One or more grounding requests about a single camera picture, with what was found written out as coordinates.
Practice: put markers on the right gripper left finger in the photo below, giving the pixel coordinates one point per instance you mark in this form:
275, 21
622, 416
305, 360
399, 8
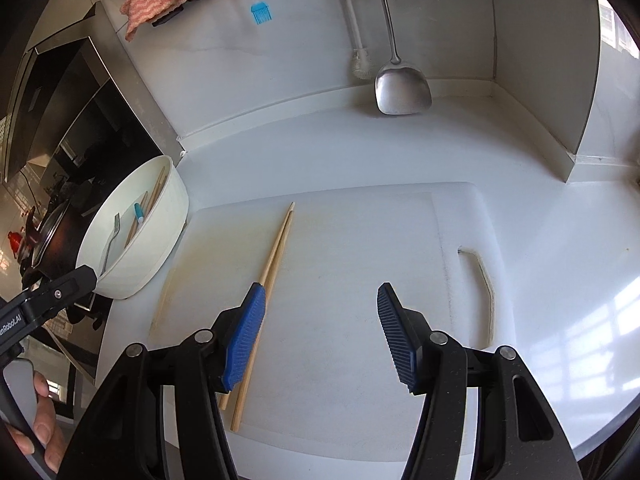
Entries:
235, 332

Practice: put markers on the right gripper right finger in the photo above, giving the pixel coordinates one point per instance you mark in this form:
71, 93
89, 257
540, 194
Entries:
405, 331

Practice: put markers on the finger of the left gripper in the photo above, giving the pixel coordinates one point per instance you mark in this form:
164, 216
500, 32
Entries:
65, 284

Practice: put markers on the silver metal fork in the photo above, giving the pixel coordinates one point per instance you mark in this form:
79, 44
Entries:
110, 241

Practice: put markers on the person's left hand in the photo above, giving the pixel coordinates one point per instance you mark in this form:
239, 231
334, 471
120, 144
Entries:
46, 428

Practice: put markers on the black cooking pot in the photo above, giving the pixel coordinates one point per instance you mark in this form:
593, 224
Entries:
58, 238

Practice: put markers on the white plastic cutting board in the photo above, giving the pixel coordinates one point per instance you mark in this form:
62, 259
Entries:
323, 381

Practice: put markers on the white round plastic basin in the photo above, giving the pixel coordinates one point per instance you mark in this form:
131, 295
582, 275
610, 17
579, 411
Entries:
130, 268

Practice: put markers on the black stove hob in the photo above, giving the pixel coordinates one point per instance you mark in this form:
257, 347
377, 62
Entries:
70, 134

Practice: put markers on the steel spatula hanging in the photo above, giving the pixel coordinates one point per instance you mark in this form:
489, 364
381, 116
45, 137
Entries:
400, 88

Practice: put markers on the blue silicone basting brush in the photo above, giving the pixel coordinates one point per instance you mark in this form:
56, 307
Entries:
261, 12

